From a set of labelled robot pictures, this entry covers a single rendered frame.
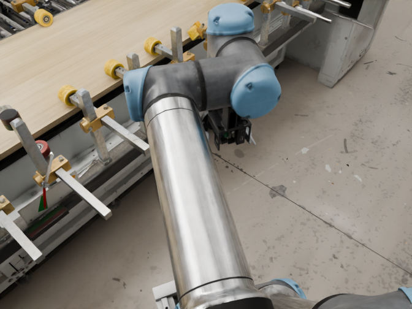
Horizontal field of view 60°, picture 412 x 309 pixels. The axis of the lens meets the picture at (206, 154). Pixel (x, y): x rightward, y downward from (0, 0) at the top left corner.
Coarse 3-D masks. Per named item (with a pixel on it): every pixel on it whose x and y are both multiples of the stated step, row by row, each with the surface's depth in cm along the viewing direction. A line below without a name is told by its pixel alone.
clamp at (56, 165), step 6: (54, 162) 139; (60, 162) 139; (66, 162) 139; (54, 168) 137; (66, 168) 141; (36, 174) 136; (54, 174) 137; (36, 180) 134; (42, 180) 135; (48, 180) 137; (54, 180) 139
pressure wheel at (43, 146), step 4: (36, 140) 141; (40, 140) 141; (40, 144) 140; (44, 144) 140; (40, 148) 139; (44, 148) 139; (48, 148) 140; (44, 152) 138; (48, 152) 140; (44, 156) 139
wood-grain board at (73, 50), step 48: (96, 0) 218; (144, 0) 218; (192, 0) 218; (240, 0) 218; (0, 48) 184; (48, 48) 184; (96, 48) 184; (0, 96) 160; (48, 96) 160; (96, 96) 161; (0, 144) 141
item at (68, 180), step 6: (48, 156) 142; (60, 168) 138; (60, 174) 136; (66, 174) 136; (66, 180) 134; (72, 180) 134; (72, 186) 133; (78, 186) 133; (78, 192) 131; (84, 192) 131; (84, 198) 129; (90, 198) 129; (96, 198) 129; (90, 204) 128; (96, 204) 128; (102, 204) 128; (96, 210) 128; (102, 210) 126; (108, 210) 126; (102, 216) 127; (108, 216) 127
